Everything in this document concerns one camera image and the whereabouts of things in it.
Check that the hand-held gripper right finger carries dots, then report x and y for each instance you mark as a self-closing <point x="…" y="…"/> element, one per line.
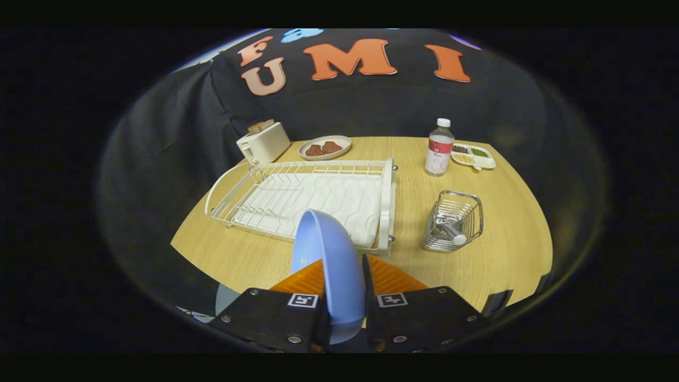
<point x="367" y="297"/>

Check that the blue plate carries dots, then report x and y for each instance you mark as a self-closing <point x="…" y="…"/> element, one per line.
<point x="329" y="254"/>

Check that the clear bottle with red label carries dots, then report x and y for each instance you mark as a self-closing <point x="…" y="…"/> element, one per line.
<point x="439" y="154"/>

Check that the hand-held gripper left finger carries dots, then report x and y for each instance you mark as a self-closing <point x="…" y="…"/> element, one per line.
<point x="265" y="318"/>

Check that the black backdrop cloth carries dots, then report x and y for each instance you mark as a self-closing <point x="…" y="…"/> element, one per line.
<point x="398" y="106"/>

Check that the small beige plate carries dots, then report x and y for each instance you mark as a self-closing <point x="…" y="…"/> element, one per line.
<point x="339" y="154"/>

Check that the toast slice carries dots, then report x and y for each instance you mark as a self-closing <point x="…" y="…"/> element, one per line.
<point x="261" y="126"/>

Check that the white divided snack tray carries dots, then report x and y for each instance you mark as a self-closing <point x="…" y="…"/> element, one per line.
<point x="472" y="159"/>

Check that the white toaster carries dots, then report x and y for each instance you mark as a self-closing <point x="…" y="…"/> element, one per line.
<point x="265" y="146"/>

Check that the brown meat piece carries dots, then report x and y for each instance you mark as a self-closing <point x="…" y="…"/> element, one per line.
<point x="332" y="147"/>
<point x="314" y="150"/>

